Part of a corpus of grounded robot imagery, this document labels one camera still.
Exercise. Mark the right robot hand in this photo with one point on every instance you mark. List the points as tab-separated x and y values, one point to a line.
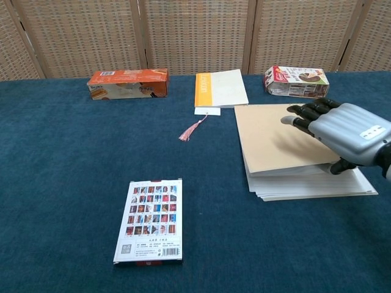
345	128

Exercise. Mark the book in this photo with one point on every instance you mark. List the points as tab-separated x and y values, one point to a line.
268	137

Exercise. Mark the dark teal blue tablecloth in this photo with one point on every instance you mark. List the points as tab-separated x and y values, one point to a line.
76	146

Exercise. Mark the red and white cake box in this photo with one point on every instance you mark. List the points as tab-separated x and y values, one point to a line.
293	85

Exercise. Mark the wicker screen panel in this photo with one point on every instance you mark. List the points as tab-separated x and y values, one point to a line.
195	36
82	36
12	55
372	45
305	36

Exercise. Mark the orange and white notebook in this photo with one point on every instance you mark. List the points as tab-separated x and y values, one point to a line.
229	88

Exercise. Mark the white bookmark with pink tassel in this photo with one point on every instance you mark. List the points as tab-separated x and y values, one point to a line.
207	111

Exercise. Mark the white postcard box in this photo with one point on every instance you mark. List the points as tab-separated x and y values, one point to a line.
149	213

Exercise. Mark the orange snack box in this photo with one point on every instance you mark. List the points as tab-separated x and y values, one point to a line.
128	88

